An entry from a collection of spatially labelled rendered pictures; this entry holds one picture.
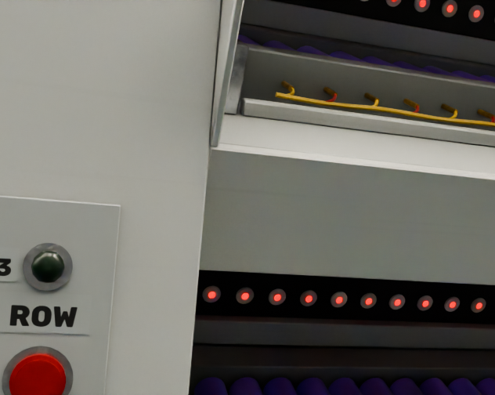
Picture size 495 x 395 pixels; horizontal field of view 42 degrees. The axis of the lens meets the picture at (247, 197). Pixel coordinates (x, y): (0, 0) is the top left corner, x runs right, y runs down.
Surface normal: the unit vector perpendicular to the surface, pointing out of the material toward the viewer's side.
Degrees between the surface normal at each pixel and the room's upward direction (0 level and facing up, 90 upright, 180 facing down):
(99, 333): 90
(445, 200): 110
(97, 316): 90
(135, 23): 90
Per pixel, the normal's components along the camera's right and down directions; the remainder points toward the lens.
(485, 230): 0.24, 0.37
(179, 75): 0.29, 0.02
